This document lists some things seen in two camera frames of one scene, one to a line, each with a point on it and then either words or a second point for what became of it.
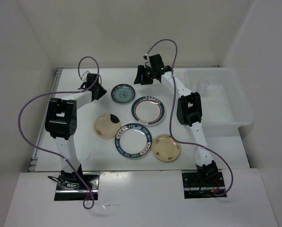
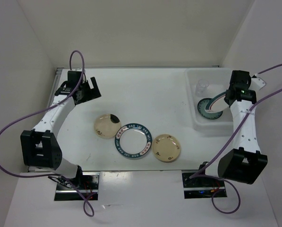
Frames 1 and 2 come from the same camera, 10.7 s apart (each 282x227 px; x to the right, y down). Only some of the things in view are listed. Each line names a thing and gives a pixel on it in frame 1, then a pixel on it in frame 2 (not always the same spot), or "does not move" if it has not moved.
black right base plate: (194, 188) does not move
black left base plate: (65, 192) does not move
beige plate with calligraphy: (165, 149) does not move
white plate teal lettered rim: (133, 140) does not move
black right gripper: (141, 69) → (226, 100)
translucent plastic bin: (225, 106) does not move
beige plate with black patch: (107, 126) does not move
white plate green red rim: (148, 110) → (217, 104)
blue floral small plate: (123, 93) → (201, 106)
